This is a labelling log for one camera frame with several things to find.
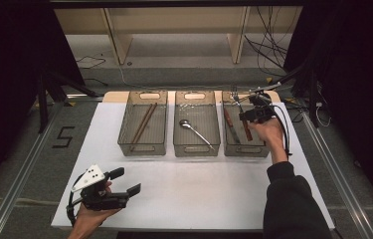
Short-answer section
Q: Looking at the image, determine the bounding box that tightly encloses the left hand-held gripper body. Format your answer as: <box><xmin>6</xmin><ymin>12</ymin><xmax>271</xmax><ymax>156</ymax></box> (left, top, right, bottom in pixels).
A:
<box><xmin>71</xmin><ymin>164</ymin><xmax>130</xmax><ymax>212</ymax></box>

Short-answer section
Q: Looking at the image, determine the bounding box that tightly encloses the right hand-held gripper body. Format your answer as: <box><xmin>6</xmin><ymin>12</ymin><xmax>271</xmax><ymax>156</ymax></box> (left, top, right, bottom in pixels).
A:
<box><xmin>249</xmin><ymin>83</ymin><xmax>281</xmax><ymax>123</ymax></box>

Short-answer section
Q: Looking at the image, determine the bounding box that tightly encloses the wooden-handled fork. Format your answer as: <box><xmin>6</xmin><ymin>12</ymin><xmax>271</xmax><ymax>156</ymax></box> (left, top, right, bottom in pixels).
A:
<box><xmin>230</xmin><ymin>85</ymin><xmax>254</xmax><ymax>142</ymax></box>

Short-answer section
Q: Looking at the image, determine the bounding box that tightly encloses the wooden-handled table knife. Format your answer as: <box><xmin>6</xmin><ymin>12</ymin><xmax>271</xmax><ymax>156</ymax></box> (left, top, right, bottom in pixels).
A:
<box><xmin>223</xmin><ymin>108</ymin><xmax>242</xmax><ymax>144</ymax></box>

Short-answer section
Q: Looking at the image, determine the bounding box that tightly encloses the grey transparent plastic bin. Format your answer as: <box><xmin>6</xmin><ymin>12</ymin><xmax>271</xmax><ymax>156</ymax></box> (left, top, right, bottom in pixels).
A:
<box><xmin>117</xmin><ymin>90</ymin><xmax>169</xmax><ymax>157</ymax></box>
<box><xmin>221</xmin><ymin>90</ymin><xmax>276</xmax><ymax>158</ymax></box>
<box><xmin>172</xmin><ymin>90</ymin><xmax>222</xmax><ymax>158</ymax></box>

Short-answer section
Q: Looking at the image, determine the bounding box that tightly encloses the brown wooden chopstick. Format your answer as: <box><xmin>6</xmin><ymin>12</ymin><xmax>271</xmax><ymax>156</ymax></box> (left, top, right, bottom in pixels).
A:
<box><xmin>129</xmin><ymin>103</ymin><xmax>155</xmax><ymax>146</ymax></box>
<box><xmin>132</xmin><ymin>103</ymin><xmax>158</xmax><ymax>152</ymax></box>

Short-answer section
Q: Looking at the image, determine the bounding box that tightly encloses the steel spoon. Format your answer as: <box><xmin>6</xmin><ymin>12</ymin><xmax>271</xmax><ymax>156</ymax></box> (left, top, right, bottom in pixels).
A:
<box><xmin>178</xmin><ymin>119</ymin><xmax>216</xmax><ymax>151</ymax></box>

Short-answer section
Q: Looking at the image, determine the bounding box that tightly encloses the person's left hand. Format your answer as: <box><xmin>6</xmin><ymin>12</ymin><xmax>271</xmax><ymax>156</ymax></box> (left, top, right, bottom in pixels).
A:
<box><xmin>74</xmin><ymin>180</ymin><xmax>122</xmax><ymax>231</ymax></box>

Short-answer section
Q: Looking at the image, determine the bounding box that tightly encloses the person's right hand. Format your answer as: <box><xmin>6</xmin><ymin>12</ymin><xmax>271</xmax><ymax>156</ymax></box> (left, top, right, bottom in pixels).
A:
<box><xmin>248</xmin><ymin>118</ymin><xmax>289</xmax><ymax>163</ymax></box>

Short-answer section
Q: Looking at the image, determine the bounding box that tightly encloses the black metal stand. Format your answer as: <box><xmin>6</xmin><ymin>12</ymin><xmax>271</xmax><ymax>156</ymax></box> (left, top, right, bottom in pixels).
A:
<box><xmin>36</xmin><ymin>71</ymin><xmax>98</xmax><ymax>133</ymax></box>
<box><xmin>262</xmin><ymin>59</ymin><xmax>321</xmax><ymax>128</ymax></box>

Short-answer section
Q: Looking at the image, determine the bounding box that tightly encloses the white table sheet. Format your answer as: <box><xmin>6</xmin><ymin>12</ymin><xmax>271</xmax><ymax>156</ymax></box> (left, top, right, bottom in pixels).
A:
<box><xmin>50</xmin><ymin>101</ymin><xmax>336</xmax><ymax>232</ymax></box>

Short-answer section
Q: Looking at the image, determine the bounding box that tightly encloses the black curtain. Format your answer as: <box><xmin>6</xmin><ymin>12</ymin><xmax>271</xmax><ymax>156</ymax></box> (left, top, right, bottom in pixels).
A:
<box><xmin>0</xmin><ymin>6</ymin><xmax>87</xmax><ymax>203</ymax></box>
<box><xmin>282</xmin><ymin>0</ymin><xmax>373</xmax><ymax>210</ymax></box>

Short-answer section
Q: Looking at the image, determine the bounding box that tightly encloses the beige wooden shelf unit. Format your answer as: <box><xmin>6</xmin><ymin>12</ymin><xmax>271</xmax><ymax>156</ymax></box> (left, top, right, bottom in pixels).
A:
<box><xmin>54</xmin><ymin>6</ymin><xmax>304</xmax><ymax>66</ymax></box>

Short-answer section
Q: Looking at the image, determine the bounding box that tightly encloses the right hand-held gripper cable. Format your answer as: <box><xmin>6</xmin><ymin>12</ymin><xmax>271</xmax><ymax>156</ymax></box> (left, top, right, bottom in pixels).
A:
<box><xmin>267</xmin><ymin>103</ymin><xmax>293</xmax><ymax>157</ymax></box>

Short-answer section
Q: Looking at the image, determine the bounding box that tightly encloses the hand-held gripper cable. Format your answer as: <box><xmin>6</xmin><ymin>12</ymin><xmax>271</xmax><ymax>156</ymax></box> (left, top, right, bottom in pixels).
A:
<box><xmin>267</xmin><ymin>103</ymin><xmax>293</xmax><ymax>157</ymax></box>
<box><xmin>66</xmin><ymin>173</ymin><xmax>87</xmax><ymax>227</ymax></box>

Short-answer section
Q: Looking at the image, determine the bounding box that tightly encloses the left hand-held gripper cable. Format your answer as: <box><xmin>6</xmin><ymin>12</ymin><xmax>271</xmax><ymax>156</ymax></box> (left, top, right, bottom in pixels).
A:
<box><xmin>66</xmin><ymin>173</ymin><xmax>87</xmax><ymax>227</ymax></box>

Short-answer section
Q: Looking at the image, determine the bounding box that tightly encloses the bundle of black cables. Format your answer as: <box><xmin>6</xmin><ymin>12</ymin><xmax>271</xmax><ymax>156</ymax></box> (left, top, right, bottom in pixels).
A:
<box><xmin>243</xmin><ymin>6</ymin><xmax>294</xmax><ymax>78</ymax></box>

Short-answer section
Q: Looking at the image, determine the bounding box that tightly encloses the aluminium floor rail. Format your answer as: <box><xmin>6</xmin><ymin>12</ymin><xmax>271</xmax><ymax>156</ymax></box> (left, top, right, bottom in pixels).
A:
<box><xmin>301</xmin><ymin>111</ymin><xmax>373</xmax><ymax>239</ymax></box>
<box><xmin>0</xmin><ymin>103</ymin><xmax>63</xmax><ymax>239</ymax></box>

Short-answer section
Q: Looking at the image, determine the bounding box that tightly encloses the thin black floor cable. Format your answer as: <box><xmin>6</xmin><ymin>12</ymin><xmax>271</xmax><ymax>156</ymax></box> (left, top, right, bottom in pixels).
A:
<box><xmin>75</xmin><ymin>55</ymin><xmax>108</xmax><ymax>88</ymax></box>

